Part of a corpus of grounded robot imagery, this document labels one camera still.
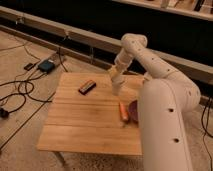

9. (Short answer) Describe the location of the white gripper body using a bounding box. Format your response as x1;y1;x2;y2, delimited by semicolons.
108;66;125;96

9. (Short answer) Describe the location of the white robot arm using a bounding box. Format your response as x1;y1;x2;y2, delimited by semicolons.
109;33;201;171

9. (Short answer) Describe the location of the black and white sponge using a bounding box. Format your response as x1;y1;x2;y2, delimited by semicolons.
78;80;96;95

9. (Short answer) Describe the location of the orange carrot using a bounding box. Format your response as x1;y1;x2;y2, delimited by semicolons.
119;102;129;122

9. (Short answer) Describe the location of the wooden table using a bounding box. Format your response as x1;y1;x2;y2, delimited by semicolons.
37;73;143;155

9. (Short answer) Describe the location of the blue power adapter box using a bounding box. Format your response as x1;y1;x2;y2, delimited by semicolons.
38;60;55;73

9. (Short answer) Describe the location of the small black device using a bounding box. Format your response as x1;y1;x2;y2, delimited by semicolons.
24;63;37;71

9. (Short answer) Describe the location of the black plug on floor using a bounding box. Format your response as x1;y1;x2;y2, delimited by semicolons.
0;108;9;119

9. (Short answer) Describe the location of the black cable at right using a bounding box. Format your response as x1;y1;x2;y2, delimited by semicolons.
200;96;213;171

